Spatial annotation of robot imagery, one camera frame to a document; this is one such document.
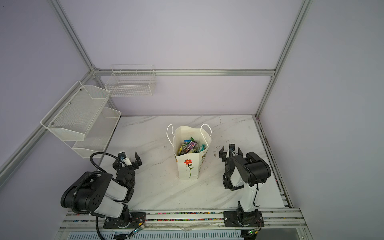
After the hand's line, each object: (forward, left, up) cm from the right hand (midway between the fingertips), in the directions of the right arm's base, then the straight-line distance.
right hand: (230, 146), depth 93 cm
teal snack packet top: (-7, +18, +9) cm, 21 cm away
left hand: (-8, +62, +3) cm, 63 cm away
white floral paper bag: (-18, +25, +9) cm, 32 cm away
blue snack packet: (+1, +28, +5) cm, 28 cm away
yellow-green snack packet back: (-6, +30, +6) cm, 32 cm away
